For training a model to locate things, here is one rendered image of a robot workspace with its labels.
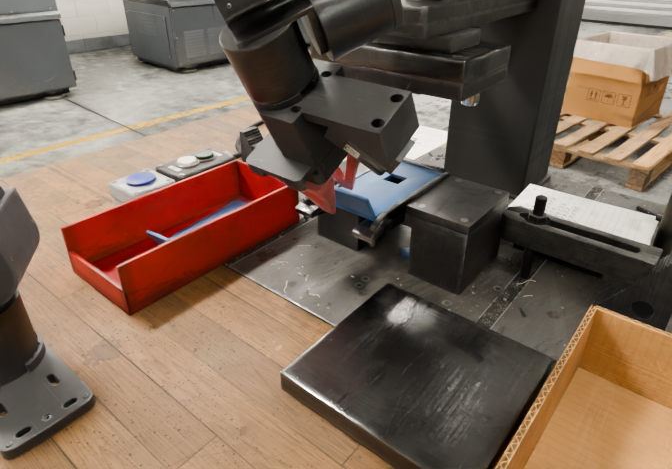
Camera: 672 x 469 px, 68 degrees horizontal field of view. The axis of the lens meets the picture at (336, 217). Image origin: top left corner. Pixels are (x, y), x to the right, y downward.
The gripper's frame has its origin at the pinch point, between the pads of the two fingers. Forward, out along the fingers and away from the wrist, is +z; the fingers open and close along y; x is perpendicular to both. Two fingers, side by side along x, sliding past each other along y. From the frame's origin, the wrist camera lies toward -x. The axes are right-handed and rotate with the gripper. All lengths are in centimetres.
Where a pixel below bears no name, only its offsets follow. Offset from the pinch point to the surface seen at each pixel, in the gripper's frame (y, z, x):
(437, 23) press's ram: 14.0, -10.6, -5.5
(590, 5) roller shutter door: 786, 523, 213
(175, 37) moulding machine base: 203, 192, 426
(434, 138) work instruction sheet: 36, 32, 14
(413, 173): 10.6, 8.0, -1.2
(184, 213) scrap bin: -6.9, 7.3, 23.7
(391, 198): 4.3, 4.5, -2.8
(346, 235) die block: 1.1, 11.1, 3.4
